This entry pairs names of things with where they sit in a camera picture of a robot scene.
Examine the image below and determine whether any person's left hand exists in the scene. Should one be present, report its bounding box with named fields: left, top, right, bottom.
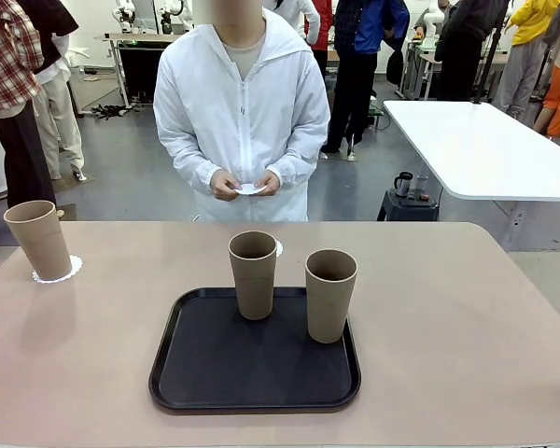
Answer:
left=259, top=170, right=283, bottom=195

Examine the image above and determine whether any person's right hand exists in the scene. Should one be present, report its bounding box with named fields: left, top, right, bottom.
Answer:
left=209, top=169, right=240, bottom=203

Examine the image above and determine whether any tall tan paper cup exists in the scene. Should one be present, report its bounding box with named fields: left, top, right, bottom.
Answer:
left=3, top=200, right=73, bottom=282
left=228, top=231, right=279, bottom=322
left=304, top=248, right=358, bottom=345

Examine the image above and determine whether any person's left forearm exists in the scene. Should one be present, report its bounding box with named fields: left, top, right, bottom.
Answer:
left=268, top=130, right=330, bottom=186

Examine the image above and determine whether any person's right forearm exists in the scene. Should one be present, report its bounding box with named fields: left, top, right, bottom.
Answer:
left=158, top=133, right=223, bottom=188

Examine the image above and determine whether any person in white jacket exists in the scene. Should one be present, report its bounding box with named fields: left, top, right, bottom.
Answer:
left=152, top=8, right=331, bottom=223

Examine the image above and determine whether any green black floor device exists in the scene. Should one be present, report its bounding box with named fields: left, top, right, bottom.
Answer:
left=367, top=92, right=385, bottom=130

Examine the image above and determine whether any black silver travel mug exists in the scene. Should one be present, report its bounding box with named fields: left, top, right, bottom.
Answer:
left=393, top=170, right=414, bottom=198

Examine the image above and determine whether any black step stool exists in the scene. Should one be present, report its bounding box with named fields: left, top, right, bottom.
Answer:
left=376, top=188, right=441, bottom=222

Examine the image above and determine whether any workbench with black panel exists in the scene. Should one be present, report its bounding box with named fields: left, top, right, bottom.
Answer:
left=105, top=31, right=172, bottom=106

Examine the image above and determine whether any person in red jacket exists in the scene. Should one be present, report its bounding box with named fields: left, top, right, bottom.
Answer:
left=307, top=0, right=336, bottom=80

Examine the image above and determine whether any bystander in white top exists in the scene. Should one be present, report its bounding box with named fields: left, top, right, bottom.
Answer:
left=265, top=0, right=322, bottom=47

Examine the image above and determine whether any black hanging bag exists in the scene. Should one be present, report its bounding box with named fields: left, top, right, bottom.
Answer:
left=385, top=46, right=405, bottom=86

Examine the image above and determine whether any person in black vest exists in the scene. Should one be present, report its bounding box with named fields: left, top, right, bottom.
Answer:
left=17, top=0, right=86, bottom=182

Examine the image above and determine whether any person in blue jacket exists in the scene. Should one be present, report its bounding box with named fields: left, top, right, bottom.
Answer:
left=320, top=0, right=411, bottom=162

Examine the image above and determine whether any black plastic serving tray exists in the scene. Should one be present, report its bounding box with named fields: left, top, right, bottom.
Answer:
left=147, top=286, right=363, bottom=415

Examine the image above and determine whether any grey background desk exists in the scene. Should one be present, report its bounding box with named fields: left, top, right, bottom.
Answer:
left=400, top=39, right=510, bottom=102

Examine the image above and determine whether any white side table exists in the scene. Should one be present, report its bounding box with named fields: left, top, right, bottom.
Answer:
left=382, top=99, right=560, bottom=246

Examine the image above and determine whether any person in dark jacket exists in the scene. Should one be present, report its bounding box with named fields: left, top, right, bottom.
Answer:
left=434, top=0, right=512, bottom=102

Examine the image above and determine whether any black clamp pole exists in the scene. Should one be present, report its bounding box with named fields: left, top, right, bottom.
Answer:
left=470, top=0, right=512, bottom=105

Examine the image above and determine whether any person in red plaid shirt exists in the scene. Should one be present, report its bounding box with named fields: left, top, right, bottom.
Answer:
left=0, top=0, right=57, bottom=209

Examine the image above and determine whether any person in yellow top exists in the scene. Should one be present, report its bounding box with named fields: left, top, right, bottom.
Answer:
left=492, top=0, right=560, bottom=118

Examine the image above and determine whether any black floor cable pile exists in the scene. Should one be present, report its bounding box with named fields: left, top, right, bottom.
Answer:
left=91, top=102, right=139, bottom=119

